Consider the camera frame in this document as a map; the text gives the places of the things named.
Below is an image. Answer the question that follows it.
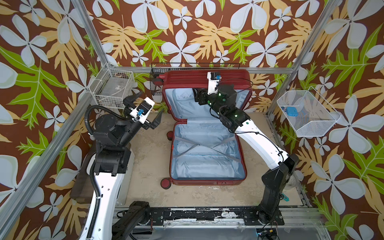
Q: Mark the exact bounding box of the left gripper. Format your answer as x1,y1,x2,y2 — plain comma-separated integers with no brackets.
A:
117,91,161,149

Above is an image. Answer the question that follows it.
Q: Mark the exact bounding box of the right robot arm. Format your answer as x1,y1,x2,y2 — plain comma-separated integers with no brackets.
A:
163,84,298,224

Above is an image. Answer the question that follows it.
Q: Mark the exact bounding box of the teal flat tool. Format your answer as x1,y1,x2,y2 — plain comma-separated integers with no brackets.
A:
280,194,290,202

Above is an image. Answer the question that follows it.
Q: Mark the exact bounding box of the white mesh basket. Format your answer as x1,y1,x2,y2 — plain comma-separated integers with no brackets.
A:
277,87,342,138

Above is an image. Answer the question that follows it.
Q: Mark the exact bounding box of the brown plastic storage box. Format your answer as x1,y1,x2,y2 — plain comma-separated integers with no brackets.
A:
70,145,96,204

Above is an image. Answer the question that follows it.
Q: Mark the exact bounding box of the white wire basket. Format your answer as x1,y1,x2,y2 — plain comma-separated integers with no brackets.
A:
89,68,135,109

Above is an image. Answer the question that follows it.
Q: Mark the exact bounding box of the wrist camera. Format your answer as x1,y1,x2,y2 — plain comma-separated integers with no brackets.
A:
130,98,155,124
207,72,222,95

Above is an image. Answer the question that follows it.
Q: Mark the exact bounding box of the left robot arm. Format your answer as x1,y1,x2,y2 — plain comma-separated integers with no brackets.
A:
80,93,162,240

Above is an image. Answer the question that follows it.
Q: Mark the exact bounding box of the red hard-shell suitcase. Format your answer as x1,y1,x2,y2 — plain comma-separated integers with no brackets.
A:
160,70,252,189

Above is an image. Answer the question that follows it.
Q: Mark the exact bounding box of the black wire basket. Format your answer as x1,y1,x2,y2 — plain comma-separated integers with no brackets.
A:
150,63,240,96

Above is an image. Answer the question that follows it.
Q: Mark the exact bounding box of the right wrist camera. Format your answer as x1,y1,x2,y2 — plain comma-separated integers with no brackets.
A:
207,72,222,95

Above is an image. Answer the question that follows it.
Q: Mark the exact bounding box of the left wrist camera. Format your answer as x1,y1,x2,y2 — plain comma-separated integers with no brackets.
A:
130,98,155,124

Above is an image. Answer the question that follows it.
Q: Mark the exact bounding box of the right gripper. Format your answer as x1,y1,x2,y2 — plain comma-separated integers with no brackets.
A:
194,84,229,121

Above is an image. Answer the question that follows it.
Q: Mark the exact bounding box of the blue object in basket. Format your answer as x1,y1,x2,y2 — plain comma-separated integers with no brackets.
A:
285,107,299,117

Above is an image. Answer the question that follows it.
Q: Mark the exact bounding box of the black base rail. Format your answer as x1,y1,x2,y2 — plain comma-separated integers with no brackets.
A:
113,206,286,226

